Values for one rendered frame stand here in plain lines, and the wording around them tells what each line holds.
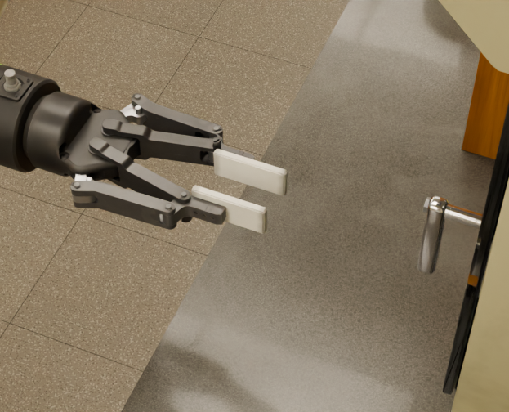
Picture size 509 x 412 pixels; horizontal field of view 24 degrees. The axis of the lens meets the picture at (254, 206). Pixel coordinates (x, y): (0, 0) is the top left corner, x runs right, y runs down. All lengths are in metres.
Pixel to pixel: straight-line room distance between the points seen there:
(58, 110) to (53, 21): 1.92
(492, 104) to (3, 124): 0.54
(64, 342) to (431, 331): 1.25
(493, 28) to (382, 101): 0.67
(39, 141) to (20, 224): 1.48
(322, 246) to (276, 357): 0.15
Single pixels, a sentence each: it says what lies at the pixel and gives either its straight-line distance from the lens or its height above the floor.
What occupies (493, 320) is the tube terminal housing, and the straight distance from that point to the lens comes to 1.00.
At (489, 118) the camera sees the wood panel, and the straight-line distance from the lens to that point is 1.36.
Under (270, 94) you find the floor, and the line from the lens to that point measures 2.79.
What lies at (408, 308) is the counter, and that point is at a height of 0.94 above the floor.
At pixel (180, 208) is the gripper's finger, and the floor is 1.15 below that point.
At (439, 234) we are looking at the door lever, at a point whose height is 1.18.
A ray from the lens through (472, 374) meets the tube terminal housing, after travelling 1.07.
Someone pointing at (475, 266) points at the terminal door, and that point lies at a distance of 0.97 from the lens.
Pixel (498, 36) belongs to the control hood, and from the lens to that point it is 0.79.
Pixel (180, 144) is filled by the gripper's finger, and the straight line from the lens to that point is 1.09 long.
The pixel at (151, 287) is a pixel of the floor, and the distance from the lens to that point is 2.43.
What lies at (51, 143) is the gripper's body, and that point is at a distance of 1.10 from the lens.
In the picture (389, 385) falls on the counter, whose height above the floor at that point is 0.94.
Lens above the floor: 1.95
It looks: 50 degrees down
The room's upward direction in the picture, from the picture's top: straight up
